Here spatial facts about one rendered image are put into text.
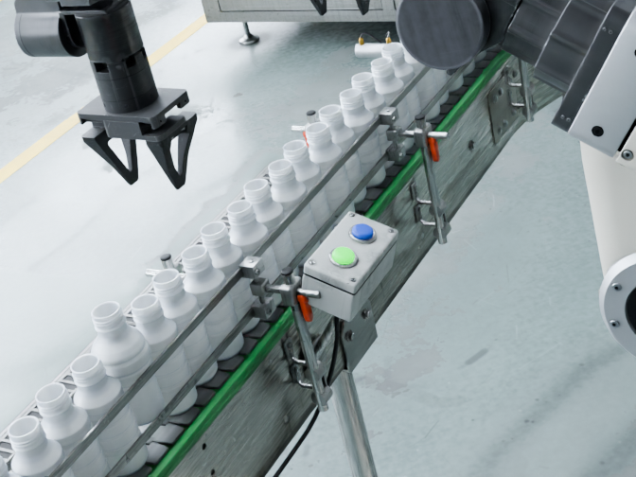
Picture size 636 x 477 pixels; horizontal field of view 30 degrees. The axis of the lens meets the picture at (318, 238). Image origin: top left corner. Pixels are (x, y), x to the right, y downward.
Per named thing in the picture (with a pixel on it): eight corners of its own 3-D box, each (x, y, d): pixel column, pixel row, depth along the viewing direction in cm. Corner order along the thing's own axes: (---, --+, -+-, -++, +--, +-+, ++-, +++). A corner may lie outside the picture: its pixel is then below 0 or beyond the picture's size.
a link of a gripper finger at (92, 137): (152, 202, 124) (127, 122, 119) (99, 197, 127) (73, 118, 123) (187, 169, 128) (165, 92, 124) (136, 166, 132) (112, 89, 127)
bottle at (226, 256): (223, 341, 169) (193, 244, 161) (220, 318, 174) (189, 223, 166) (264, 329, 169) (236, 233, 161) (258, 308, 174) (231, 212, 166)
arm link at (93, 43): (106, 7, 113) (138, -16, 117) (49, 8, 116) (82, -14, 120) (126, 73, 116) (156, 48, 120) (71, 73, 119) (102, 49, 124)
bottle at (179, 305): (220, 383, 161) (187, 283, 152) (176, 393, 161) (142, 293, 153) (218, 357, 166) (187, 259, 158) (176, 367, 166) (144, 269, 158)
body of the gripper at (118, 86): (157, 134, 118) (137, 66, 114) (79, 129, 123) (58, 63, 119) (193, 104, 123) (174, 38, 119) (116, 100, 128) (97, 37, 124)
